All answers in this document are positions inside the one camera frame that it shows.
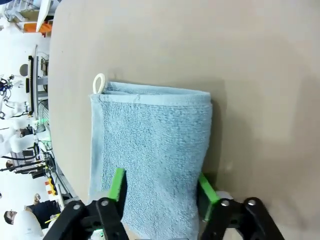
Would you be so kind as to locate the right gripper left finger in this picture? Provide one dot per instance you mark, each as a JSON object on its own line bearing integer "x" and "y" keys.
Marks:
{"x": 116, "y": 187}

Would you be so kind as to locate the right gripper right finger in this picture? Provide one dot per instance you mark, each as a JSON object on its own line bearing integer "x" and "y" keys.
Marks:
{"x": 208, "y": 192}

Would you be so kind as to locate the light blue terry towel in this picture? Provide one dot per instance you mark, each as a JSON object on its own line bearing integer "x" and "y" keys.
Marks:
{"x": 155, "y": 140}

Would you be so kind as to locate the person in dark top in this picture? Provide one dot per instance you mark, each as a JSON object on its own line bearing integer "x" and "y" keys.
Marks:
{"x": 43, "y": 211}

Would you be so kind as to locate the bearded man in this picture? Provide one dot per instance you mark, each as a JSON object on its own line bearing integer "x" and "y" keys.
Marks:
{"x": 10, "y": 217}

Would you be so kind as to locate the orange crate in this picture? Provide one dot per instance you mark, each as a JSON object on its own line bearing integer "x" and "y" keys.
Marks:
{"x": 37, "y": 27}

